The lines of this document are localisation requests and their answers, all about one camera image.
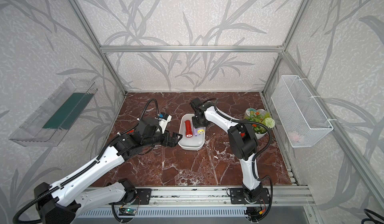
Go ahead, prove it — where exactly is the potted artificial flower plant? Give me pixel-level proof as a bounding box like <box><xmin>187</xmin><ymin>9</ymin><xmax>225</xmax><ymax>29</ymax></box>
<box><xmin>248</xmin><ymin>110</ymin><xmax>276</xmax><ymax>139</ymax></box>

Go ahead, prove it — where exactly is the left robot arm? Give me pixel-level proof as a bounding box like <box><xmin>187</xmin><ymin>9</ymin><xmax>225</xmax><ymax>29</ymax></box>
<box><xmin>13</xmin><ymin>119</ymin><xmax>183</xmax><ymax>224</ymax></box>

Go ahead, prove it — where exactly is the red ribbed flashlight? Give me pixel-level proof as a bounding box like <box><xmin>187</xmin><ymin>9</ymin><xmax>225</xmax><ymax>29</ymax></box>
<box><xmin>185</xmin><ymin>120</ymin><xmax>194</xmax><ymax>138</ymax></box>

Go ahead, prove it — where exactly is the green circuit board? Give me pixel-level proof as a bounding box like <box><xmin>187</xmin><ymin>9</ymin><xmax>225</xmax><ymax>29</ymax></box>
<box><xmin>119</xmin><ymin>207</ymin><xmax>137</xmax><ymax>216</ymax></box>

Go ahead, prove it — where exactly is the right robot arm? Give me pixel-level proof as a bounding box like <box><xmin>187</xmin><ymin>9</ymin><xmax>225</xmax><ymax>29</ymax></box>
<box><xmin>190</xmin><ymin>98</ymin><xmax>272</xmax><ymax>204</ymax></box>

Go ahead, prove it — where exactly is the aluminium cage frame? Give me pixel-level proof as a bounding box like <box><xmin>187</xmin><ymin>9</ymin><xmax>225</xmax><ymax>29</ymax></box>
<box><xmin>66</xmin><ymin>0</ymin><xmax>384</xmax><ymax>206</ymax></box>

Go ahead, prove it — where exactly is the aluminium front rail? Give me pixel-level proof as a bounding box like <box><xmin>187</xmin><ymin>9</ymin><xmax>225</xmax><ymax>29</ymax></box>
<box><xmin>141</xmin><ymin>185</ymin><xmax>316</xmax><ymax>208</ymax></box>

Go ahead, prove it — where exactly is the white plastic storage tray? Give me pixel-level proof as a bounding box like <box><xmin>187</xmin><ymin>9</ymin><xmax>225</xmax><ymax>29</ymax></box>
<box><xmin>178</xmin><ymin>114</ymin><xmax>206</xmax><ymax>151</ymax></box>

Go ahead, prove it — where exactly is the purple flashlight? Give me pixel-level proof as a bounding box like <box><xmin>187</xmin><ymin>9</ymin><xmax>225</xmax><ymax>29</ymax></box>
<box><xmin>193</xmin><ymin>127</ymin><xmax>206</xmax><ymax>137</ymax></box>

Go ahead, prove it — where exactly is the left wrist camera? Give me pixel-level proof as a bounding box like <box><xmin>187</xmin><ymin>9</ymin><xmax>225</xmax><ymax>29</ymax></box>
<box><xmin>158</xmin><ymin>112</ymin><xmax>172</xmax><ymax>134</ymax></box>

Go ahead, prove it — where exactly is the round colourful tin lid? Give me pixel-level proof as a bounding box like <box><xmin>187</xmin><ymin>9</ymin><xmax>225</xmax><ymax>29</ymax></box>
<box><xmin>244</xmin><ymin>108</ymin><xmax>258</xmax><ymax>119</ymax></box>

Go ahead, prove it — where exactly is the white wire mesh basket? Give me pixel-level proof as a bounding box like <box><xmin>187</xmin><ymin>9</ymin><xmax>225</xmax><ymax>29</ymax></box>
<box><xmin>271</xmin><ymin>75</ymin><xmax>334</xmax><ymax>148</ymax></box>

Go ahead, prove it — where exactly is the clear acrylic wall shelf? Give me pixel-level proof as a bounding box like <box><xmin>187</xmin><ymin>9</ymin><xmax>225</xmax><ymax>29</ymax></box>
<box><xmin>9</xmin><ymin>78</ymin><xmax>98</xmax><ymax>147</ymax></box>

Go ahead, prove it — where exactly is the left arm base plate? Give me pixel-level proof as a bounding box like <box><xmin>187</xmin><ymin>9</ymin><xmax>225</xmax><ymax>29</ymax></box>
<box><xmin>125</xmin><ymin>188</ymin><xmax>152</xmax><ymax>205</ymax></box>

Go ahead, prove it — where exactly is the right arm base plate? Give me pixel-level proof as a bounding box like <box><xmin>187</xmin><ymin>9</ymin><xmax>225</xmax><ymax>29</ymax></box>
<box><xmin>227</xmin><ymin>187</ymin><xmax>271</xmax><ymax>205</ymax></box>

